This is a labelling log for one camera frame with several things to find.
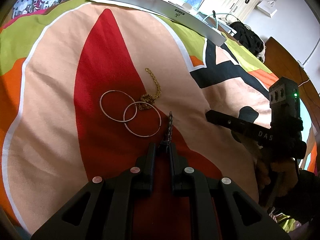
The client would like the gold chain bracelet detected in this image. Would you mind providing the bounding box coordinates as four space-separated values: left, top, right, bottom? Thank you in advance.
138 67 162 111

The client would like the person's right hand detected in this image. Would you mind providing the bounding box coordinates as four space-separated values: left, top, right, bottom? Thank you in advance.
237 134 299 210

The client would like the wooden headboard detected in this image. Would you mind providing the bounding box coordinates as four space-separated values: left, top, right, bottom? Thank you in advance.
264 37 320 134

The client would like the thin metal bangle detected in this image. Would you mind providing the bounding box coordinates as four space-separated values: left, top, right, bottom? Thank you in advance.
123 101 162 138
99 90 138 123

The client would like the black clothes pile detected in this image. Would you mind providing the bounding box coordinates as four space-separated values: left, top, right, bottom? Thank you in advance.
229 21 266 63

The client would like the white plastic storage box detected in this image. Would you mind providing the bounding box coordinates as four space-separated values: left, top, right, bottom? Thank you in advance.
196 12 237 36

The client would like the white paper bag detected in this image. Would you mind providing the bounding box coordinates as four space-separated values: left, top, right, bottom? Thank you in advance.
257 0 278 18

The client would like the colourful cartoon bed cover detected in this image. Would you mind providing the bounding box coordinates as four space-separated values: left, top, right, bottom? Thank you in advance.
1 0 276 234

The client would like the white wardrobe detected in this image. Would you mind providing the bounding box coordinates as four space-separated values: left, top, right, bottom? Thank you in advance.
198 0 260 22

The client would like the white cardboard box tray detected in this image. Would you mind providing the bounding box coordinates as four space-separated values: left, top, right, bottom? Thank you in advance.
89 0 226 46

